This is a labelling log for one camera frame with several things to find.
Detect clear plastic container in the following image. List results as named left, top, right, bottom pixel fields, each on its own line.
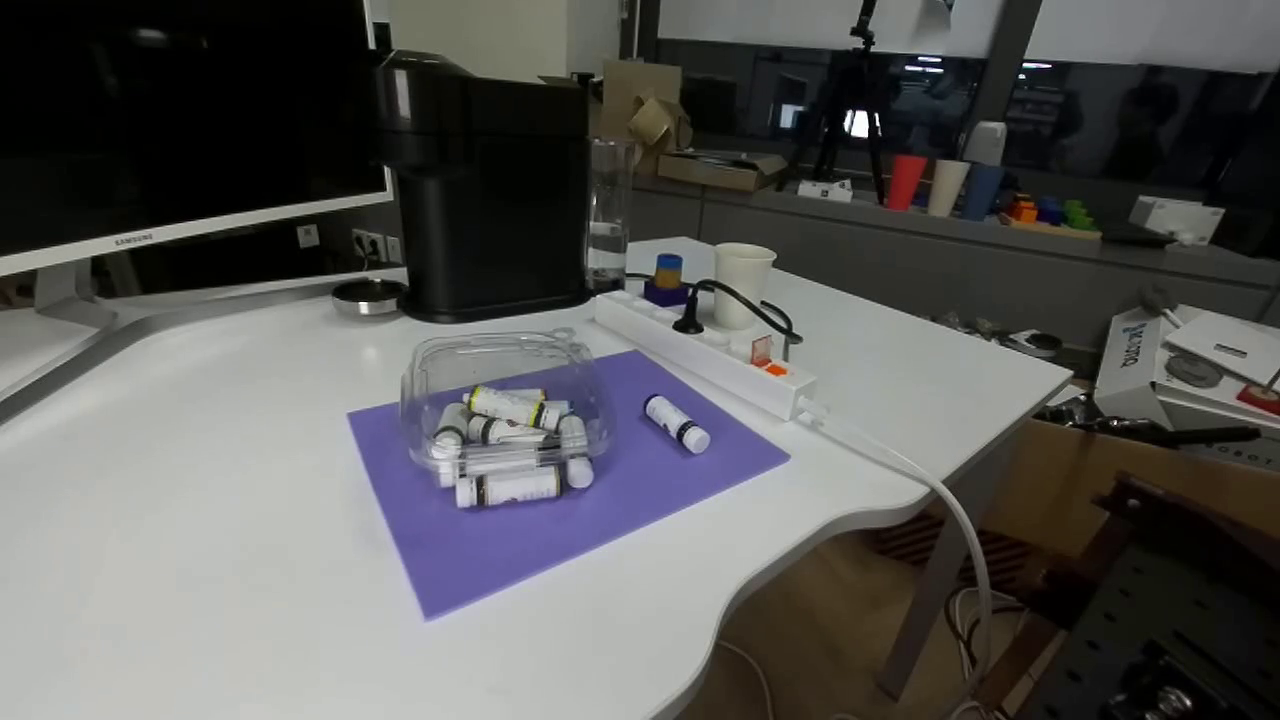
left=396, top=323, right=620, bottom=515

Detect black power plug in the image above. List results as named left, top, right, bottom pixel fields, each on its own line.
left=671, top=281, right=711, bottom=334

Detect white power strip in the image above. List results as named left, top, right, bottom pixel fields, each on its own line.
left=588, top=287, right=820, bottom=427

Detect small blue-capped bottle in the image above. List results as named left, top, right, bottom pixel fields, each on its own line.
left=640, top=251, right=690, bottom=311

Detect clear glass carafe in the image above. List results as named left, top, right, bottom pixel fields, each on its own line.
left=583, top=136, right=640, bottom=290

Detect purple mat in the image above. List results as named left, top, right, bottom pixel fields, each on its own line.
left=342, top=349, right=790, bottom=622

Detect white paper cup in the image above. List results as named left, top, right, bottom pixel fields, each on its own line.
left=711, top=239, right=778, bottom=334

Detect cardboard box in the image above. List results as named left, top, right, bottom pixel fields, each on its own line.
left=596, top=54, right=790, bottom=194

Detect black coffee machine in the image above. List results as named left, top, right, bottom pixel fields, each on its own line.
left=373, top=47, right=596, bottom=323

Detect small white box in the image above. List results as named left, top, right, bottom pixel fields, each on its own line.
left=794, top=176, right=856, bottom=209

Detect silver round tray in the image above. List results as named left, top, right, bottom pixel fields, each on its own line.
left=327, top=275, right=409, bottom=321

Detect red cup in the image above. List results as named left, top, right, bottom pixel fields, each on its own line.
left=878, top=153, right=933, bottom=214

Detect cream panel board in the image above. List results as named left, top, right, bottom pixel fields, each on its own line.
left=384, top=0, right=625, bottom=82

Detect grey table leg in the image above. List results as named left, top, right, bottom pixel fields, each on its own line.
left=874, top=450, right=995, bottom=704

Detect blue cup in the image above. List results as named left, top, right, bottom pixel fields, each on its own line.
left=955, top=156, right=1008, bottom=224

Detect black tripod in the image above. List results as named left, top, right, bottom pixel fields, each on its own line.
left=785, top=0, right=915, bottom=203

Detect grey cup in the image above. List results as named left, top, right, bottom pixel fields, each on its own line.
left=962, top=116, right=1011, bottom=170

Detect wooden crate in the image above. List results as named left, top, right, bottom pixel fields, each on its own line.
left=992, top=411, right=1280, bottom=550

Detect white carton box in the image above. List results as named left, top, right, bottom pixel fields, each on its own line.
left=1093, top=309, right=1175, bottom=427

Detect white framed monitor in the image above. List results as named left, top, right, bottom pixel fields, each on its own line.
left=0, top=0, right=399, bottom=427

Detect black perforated plate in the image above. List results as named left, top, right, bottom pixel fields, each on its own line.
left=1024, top=474, right=1280, bottom=720

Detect white printed box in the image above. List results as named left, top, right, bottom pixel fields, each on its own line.
left=1150, top=298, right=1280, bottom=419

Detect black cable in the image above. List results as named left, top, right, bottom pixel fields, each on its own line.
left=685, top=275, right=802, bottom=365

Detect white wall outlet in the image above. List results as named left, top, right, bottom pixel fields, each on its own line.
left=346, top=224, right=402, bottom=266

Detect white power cord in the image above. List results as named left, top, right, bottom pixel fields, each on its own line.
left=794, top=403, right=1004, bottom=720

